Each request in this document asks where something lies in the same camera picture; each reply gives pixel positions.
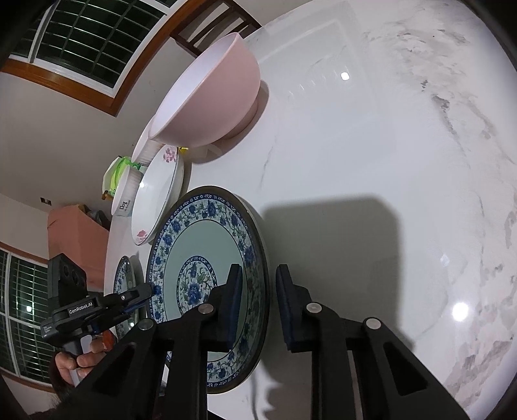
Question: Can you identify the white ribbed bowl pink base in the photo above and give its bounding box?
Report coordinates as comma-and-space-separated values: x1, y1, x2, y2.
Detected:
132, 117, 162, 168

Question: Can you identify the green tissue pack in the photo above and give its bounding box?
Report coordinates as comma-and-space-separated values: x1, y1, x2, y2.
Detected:
103, 155, 140, 194

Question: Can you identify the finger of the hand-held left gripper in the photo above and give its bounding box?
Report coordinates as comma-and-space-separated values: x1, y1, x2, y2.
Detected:
103, 283, 153, 314
90, 304, 141, 334

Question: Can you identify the wooden framed window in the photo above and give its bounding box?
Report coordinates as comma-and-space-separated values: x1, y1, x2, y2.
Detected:
0, 0, 190, 118

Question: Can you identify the dark wooden slatted chair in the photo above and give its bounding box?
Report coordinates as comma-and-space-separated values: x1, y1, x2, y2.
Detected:
170, 0, 263, 57

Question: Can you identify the white plate with pink flowers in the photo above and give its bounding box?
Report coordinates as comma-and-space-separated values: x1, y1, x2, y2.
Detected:
130, 144, 185, 247

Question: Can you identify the pink cloth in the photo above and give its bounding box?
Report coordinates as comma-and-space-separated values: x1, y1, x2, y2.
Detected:
47, 204, 111, 285

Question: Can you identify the small blue floral plate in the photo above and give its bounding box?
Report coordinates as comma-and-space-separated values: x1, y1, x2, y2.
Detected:
112, 255, 142, 344

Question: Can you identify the person's left hand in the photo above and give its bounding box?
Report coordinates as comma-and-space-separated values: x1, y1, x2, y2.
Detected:
54, 333, 116, 385

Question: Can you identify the large blue floral plate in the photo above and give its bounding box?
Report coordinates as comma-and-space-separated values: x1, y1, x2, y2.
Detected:
144, 186, 270, 395

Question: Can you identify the white framed grille window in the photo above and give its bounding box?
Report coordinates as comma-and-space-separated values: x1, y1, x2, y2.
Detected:
0, 242, 69, 388

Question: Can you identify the white ribbed bowl black print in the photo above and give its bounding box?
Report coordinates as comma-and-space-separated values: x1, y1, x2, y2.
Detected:
111, 166, 143, 218

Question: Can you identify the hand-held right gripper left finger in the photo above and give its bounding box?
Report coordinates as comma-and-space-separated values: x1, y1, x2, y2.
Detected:
60, 263, 244, 420

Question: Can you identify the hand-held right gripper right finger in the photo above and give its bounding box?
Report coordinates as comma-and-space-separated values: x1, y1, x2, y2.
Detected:
275, 264, 471, 420

